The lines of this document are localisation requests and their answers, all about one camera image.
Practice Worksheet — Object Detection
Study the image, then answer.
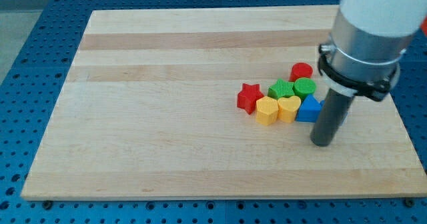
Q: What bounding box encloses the green star block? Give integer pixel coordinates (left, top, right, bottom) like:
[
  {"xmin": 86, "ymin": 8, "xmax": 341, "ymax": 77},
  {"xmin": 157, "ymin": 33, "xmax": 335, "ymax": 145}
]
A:
[{"xmin": 268, "ymin": 79, "xmax": 295, "ymax": 99}]

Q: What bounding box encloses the light wooden board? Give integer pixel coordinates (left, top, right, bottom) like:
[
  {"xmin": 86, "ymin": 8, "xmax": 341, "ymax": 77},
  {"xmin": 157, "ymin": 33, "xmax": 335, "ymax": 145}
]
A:
[{"xmin": 21, "ymin": 5, "xmax": 426, "ymax": 201}]

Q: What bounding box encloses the black cable clamp ring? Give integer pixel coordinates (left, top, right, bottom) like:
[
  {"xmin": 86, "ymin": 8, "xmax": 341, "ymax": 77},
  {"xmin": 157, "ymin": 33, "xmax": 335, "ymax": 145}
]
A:
[{"xmin": 317, "ymin": 43, "xmax": 401, "ymax": 103}]

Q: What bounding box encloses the blue triangle block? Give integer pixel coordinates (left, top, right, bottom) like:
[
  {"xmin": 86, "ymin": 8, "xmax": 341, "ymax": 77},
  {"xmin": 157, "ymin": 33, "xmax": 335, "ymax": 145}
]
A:
[{"xmin": 296, "ymin": 95, "xmax": 322, "ymax": 123}]

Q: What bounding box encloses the red star block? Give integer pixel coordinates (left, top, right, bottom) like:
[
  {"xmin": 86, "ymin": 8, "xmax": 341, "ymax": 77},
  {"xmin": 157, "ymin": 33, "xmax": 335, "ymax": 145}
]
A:
[{"xmin": 236, "ymin": 83, "xmax": 264, "ymax": 115}]

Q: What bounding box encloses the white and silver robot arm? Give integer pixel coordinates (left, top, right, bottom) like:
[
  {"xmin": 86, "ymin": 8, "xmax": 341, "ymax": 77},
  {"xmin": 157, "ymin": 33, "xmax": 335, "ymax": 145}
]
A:
[{"xmin": 318, "ymin": 0, "xmax": 426, "ymax": 101}]

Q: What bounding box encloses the yellow heart block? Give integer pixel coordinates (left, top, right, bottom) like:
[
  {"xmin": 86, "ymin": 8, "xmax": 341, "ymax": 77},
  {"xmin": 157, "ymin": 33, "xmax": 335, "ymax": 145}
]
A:
[{"xmin": 278, "ymin": 96, "xmax": 302, "ymax": 123}]

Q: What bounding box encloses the green cylinder block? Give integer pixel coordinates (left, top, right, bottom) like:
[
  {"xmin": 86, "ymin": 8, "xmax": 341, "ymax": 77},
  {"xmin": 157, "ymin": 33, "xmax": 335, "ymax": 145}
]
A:
[{"xmin": 293, "ymin": 77, "xmax": 317, "ymax": 101}]

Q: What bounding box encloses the red cylinder block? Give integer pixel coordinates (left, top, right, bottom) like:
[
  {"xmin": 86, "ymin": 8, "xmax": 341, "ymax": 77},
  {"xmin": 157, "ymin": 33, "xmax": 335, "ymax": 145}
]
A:
[{"xmin": 289, "ymin": 63, "xmax": 313, "ymax": 82}]

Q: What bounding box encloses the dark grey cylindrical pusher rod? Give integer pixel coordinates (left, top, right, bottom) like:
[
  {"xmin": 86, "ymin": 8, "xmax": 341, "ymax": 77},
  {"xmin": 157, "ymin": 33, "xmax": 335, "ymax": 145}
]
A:
[{"xmin": 310, "ymin": 89, "xmax": 354, "ymax": 147}]

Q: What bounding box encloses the yellow hexagon block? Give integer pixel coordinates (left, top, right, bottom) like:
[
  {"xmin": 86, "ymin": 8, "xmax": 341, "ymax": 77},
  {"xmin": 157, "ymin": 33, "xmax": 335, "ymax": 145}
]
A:
[{"xmin": 256, "ymin": 96, "xmax": 279, "ymax": 125}]

